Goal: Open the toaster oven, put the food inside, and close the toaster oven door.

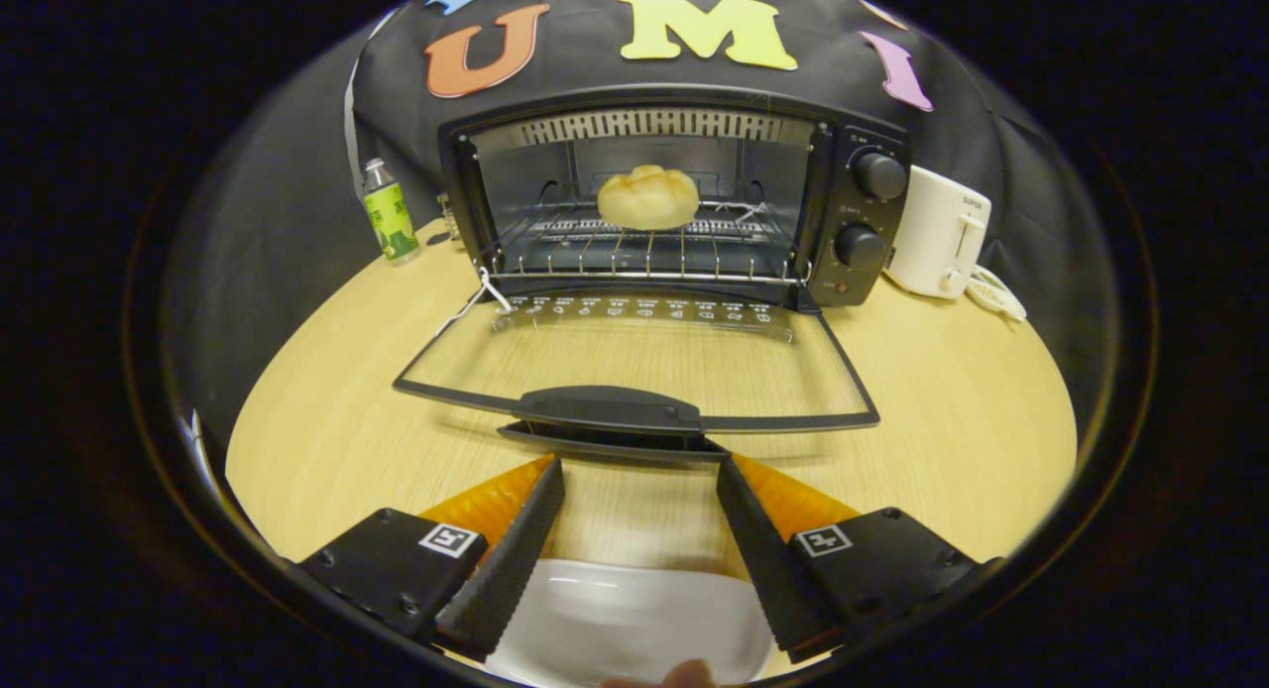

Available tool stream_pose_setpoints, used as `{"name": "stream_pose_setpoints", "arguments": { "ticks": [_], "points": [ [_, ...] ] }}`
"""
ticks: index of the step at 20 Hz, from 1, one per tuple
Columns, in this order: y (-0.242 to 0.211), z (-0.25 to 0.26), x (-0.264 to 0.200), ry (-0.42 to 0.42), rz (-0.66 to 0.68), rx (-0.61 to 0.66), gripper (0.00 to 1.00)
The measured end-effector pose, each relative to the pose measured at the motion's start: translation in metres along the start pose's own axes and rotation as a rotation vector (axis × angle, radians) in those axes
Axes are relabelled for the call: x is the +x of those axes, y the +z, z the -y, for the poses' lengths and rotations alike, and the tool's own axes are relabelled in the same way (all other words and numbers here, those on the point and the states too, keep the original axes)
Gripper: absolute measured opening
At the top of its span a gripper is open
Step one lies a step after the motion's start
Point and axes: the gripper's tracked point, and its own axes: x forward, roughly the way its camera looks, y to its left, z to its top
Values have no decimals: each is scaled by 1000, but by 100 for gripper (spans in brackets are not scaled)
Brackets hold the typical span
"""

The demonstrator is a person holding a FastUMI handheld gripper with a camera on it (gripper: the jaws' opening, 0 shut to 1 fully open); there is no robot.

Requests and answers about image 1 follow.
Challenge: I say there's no white pop-up toaster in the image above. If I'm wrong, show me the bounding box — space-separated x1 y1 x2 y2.
882 165 992 300

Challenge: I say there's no black toaster oven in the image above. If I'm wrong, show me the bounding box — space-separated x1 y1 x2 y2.
394 83 911 463

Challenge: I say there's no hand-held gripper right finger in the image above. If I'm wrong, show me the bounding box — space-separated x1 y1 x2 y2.
716 453 997 665

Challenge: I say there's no white divided snack dish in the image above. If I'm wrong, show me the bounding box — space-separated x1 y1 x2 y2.
965 265 1029 323

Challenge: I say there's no round bread bun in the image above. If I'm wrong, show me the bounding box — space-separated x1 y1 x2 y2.
596 165 701 232

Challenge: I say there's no green label plastic bottle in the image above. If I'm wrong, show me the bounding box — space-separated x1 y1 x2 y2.
361 158 421 264

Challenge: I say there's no white square plate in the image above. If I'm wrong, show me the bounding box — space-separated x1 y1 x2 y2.
483 559 776 688

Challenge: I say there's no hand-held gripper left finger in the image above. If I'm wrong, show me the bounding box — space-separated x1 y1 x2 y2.
297 456 566 664

